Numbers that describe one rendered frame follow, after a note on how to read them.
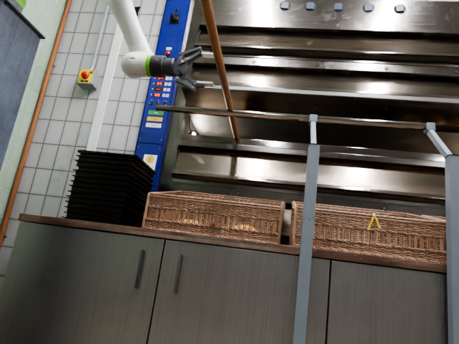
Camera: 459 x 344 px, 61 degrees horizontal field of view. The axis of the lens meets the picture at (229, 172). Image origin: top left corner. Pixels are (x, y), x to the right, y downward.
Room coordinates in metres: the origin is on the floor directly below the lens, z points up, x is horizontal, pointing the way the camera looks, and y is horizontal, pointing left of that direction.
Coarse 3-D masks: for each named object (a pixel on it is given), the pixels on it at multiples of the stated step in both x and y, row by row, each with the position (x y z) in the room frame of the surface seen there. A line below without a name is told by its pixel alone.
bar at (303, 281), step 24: (312, 120) 1.54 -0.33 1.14; (336, 120) 1.54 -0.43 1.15; (360, 120) 1.52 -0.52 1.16; (384, 120) 1.51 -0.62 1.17; (312, 144) 1.33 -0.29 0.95; (312, 168) 1.33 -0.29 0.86; (456, 168) 1.25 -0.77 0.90; (312, 192) 1.33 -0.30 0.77; (456, 192) 1.25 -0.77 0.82; (312, 216) 1.33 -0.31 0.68; (456, 216) 1.25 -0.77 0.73; (312, 240) 1.32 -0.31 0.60; (456, 240) 1.25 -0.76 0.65; (456, 264) 1.25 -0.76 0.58; (456, 288) 1.25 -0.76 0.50; (456, 312) 1.25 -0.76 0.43; (456, 336) 1.25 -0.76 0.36
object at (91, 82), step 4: (80, 72) 2.06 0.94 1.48; (88, 72) 2.05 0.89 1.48; (96, 72) 2.07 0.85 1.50; (80, 76) 2.06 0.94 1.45; (88, 76) 2.05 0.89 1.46; (92, 76) 2.05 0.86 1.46; (96, 76) 2.08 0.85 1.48; (80, 80) 2.06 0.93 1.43; (84, 80) 2.06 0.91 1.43; (88, 80) 2.05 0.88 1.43; (92, 80) 2.05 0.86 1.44; (96, 80) 2.09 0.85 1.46; (80, 84) 2.07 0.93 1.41; (84, 84) 2.06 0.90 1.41; (88, 84) 2.06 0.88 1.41; (92, 84) 2.06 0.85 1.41; (96, 84) 2.10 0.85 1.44; (84, 88) 2.12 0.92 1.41; (88, 88) 2.11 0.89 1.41; (92, 88) 2.10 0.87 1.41; (96, 88) 2.11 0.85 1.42
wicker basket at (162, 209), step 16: (160, 192) 1.67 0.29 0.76; (176, 192) 1.92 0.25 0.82; (192, 192) 2.00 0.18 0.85; (160, 208) 1.55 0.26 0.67; (176, 208) 1.54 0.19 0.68; (192, 208) 1.53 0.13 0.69; (208, 208) 1.52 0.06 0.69; (224, 208) 1.51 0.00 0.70; (240, 208) 1.49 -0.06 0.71; (256, 208) 1.49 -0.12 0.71; (272, 208) 1.48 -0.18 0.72; (144, 224) 1.55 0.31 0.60; (160, 224) 1.55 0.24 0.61; (176, 224) 1.54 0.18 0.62; (192, 224) 1.52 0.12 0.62; (224, 224) 1.93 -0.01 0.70; (240, 224) 1.50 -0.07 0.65; (256, 224) 1.91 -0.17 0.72; (272, 224) 1.90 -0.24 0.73; (256, 240) 1.48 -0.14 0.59; (272, 240) 1.47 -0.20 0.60
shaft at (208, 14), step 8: (200, 0) 0.93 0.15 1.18; (208, 0) 0.93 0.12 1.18; (208, 8) 0.96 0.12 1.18; (208, 16) 0.99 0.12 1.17; (208, 24) 1.03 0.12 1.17; (208, 32) 1.07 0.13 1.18; (216, 32) 1.07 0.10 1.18; (216, 40) 1.11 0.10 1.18; (216, 48) 1.15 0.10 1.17; (216, 56) 1.20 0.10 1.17; (216, 64) 1.26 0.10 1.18; (224, 72) 1.32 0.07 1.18; (224, 80) 1.36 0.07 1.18; (224, 88) 1.43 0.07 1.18; (224, 96) 1.51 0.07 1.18; (232, 120) 1.75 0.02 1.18; (232, 128) 1.86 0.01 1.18
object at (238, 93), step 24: (192, 96) 1.96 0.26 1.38; (216, 96) 1.92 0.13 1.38; (240, 96) 1.89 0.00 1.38; (264, 96) 1.85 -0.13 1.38; (288, 96) 1.82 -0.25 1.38; (312, 96) 1.79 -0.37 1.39; (336, 96) 1.76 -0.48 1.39; (360, 96) 1.74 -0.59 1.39; (384, 96) 1.72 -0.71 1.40; (408, 96) 1.70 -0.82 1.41; (408, 120) 1.86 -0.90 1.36; (432, 120) 1.83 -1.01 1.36; (456, 120) 1.80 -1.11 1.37
